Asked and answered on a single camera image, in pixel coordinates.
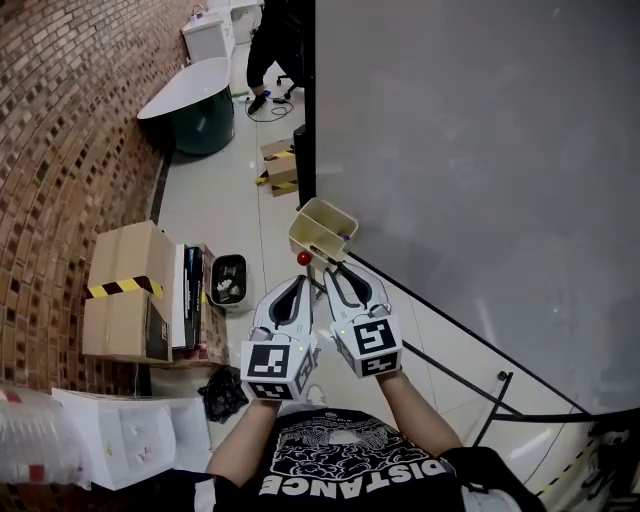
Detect person's black printed t-shirt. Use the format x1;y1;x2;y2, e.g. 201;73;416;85
209;407;506;512

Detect black wheeled device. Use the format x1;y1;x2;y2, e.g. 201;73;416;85
582;414;640;502

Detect person's right forearm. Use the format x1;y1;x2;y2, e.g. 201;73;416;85
374;368;464;455

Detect white foam box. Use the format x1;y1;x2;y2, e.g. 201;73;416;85
51;387;214;492

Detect white cabinet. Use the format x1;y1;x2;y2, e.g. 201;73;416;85
180;10;236;65

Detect large grey whiteboard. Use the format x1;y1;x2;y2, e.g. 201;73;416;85
305;0;640;417

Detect large taped cardboard box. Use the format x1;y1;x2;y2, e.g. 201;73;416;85
81;220;177;364

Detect black plastic bag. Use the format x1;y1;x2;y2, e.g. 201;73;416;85
197;365;250;425

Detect beige plastic holder box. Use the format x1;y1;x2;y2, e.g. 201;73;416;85
287;197;360;262

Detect clear plastic bag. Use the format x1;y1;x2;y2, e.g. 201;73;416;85
0;383;87;490

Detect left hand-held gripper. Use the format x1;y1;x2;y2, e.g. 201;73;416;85
240;274;319;402

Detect white waste bin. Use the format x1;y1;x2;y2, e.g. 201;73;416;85
208;253;254;314

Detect black office chair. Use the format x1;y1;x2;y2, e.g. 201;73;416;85
275;47;307;101

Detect black metal whiteboard stand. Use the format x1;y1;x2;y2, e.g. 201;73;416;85
307;257;599;449

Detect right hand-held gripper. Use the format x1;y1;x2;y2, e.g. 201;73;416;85
322;259;404;381

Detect black flat panel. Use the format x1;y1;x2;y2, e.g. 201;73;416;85
292;122;308;212

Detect black floor cable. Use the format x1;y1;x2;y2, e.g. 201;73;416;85
244;95;296;123

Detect upright flat black boxes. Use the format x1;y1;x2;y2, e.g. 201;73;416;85
171;242;217;352

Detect small taped cardboard box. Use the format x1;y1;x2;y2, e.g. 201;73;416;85
256;140;300;198

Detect person's left forearm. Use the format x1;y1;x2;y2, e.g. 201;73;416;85
205;397;282;484

